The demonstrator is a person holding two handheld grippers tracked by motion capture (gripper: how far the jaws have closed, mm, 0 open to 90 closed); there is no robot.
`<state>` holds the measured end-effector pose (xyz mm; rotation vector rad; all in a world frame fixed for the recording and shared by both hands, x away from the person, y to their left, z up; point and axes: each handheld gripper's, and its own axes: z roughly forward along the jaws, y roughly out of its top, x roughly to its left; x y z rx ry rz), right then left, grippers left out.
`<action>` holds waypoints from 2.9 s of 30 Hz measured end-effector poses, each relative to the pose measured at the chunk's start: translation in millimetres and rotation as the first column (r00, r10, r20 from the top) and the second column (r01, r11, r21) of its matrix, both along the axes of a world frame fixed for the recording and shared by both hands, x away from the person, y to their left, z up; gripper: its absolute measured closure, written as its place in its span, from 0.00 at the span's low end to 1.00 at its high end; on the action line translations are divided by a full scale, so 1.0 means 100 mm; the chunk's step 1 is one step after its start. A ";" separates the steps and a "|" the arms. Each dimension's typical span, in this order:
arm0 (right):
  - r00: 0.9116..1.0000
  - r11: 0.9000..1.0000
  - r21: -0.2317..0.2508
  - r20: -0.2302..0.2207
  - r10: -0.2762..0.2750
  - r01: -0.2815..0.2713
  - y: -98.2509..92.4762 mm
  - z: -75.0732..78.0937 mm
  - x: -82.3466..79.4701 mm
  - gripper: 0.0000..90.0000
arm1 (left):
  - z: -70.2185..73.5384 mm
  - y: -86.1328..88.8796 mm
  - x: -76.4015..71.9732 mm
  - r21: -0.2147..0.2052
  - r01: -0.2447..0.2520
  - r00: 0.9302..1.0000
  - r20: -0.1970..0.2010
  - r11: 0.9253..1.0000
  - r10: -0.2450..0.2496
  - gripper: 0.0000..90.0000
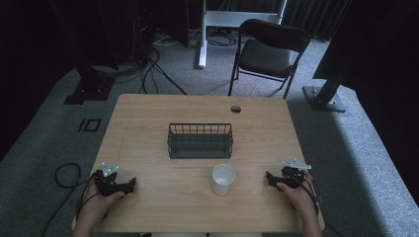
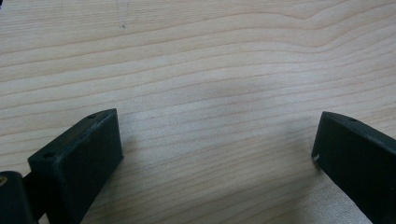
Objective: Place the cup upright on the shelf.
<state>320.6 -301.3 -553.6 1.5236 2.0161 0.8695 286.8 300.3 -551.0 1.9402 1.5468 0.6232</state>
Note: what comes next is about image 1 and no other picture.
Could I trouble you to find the white cup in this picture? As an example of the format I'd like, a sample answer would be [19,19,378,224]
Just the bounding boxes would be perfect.
[210,163,236,197]

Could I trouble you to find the black metal stand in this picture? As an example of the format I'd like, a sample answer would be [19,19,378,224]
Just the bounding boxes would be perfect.
[63,48,117,106]
[301,48,351,114]

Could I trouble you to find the cables under white desk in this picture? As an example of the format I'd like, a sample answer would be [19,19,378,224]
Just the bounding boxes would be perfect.
[189,26,246,47]

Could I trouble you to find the black wire basket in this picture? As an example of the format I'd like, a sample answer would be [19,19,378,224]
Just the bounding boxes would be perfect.
[166,122,234,160]

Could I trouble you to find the person's right hand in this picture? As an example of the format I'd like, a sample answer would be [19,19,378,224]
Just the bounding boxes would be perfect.
[276,170,318,216]

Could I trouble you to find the bundle of black floor cables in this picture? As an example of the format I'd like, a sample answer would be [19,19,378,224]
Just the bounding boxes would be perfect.
[93,45,189,97]

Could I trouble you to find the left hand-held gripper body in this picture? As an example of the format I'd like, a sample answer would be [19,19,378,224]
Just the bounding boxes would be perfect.
[93,161,130,198]

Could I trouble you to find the black folding chair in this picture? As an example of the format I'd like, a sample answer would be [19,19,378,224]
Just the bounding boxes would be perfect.
[227,18,311,101]

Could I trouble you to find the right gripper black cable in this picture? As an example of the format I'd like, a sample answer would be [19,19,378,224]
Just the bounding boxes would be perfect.
[290,173,345,237]

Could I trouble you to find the white desk frame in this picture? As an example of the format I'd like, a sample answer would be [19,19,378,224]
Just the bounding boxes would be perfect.
[197,0,289,70]

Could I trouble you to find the person's left hand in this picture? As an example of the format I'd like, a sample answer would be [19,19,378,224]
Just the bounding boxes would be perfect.
[76,179,126,230]

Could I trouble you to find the dark curtain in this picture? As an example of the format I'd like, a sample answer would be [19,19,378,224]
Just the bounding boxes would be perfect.
[283,0,352,41]

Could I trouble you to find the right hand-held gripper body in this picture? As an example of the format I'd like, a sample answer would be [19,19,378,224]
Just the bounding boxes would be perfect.
[276,158,312,191]

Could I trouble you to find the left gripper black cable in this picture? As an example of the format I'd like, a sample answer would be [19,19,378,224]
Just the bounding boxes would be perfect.
[40,162,100,237]

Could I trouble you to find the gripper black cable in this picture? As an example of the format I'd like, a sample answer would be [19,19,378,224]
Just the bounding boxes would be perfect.
[40,162,100,237]
[290,173,345,237]

